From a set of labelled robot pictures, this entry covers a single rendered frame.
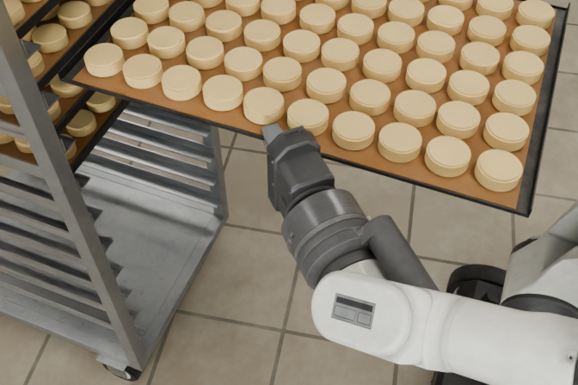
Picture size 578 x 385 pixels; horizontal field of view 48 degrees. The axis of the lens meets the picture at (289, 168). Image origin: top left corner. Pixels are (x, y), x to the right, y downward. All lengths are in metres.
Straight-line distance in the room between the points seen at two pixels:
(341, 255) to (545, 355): 0.21
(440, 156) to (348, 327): 0.25
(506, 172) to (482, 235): 1.23
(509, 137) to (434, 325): 0.30
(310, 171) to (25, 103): 0.41
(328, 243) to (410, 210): 1.36
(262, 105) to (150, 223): 1.04
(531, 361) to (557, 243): 0.63
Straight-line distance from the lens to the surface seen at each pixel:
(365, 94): 0.80
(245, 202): 1.97
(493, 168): 0.75
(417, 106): 0.80
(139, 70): 0.85
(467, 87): 0.83
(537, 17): 0.98
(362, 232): 0.64
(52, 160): 0.98
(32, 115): 0.92
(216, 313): 1.78
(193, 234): 1.74
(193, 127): 1.50
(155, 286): 1.67
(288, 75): 0.82
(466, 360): 0.56
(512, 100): 0.83
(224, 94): 0.80
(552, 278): 1.09
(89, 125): 1.13
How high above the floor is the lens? 1.57
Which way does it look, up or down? 50 degrees down
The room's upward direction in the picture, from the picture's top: straight up
